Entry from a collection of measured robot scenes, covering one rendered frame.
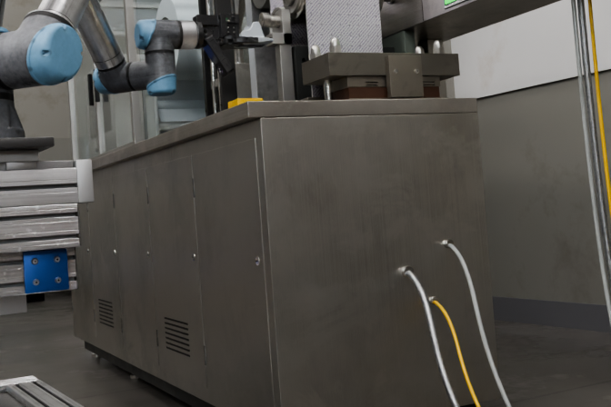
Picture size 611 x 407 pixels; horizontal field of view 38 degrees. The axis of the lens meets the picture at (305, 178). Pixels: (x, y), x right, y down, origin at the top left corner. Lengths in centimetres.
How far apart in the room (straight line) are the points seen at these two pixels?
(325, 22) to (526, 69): 203
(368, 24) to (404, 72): 28
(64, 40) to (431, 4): 112
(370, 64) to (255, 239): 55
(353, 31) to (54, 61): 102
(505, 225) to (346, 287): 245
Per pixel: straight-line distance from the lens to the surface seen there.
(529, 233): 446
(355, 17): 258
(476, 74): 469
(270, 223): 211
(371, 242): 223
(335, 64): 229
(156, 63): 230
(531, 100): 441
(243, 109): 213
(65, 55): 185
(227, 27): 238
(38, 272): 193
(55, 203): 189
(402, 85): 236
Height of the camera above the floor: 64
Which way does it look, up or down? 2 degrees up
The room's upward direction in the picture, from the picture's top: 4 degrees counter-clockwise
